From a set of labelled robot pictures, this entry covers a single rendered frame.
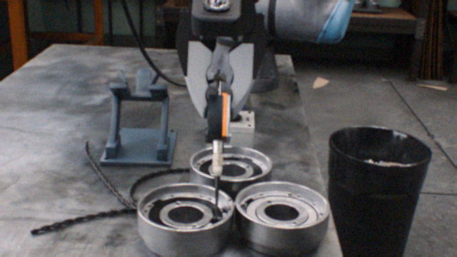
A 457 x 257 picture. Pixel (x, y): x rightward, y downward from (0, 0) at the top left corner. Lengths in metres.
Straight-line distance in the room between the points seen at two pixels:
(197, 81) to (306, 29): 0.49
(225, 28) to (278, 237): 0.22
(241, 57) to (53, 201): 0.29
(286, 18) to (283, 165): 0.35
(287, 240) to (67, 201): 0.28
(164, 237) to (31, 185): 0.25
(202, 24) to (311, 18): 0.57
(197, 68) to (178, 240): 0.18
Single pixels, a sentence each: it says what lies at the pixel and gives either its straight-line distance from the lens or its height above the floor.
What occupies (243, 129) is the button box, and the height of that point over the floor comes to 0.84.
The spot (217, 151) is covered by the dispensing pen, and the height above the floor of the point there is 0.89.
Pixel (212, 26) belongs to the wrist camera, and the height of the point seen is 1.04.
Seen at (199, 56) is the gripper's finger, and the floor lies 0.99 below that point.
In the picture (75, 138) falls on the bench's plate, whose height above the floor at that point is 0.80.
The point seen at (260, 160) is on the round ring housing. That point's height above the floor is 0.83.
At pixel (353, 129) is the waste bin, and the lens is 2.07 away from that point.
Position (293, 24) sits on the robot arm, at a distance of 1.09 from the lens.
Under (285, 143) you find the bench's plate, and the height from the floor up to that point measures 0.80.
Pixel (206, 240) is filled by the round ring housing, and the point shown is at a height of 0.83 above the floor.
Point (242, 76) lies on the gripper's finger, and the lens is 0.62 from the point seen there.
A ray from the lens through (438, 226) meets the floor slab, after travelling 2.42.
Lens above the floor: 1.15
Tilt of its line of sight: 22 degrees down
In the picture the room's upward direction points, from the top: 3 degrees clockwise
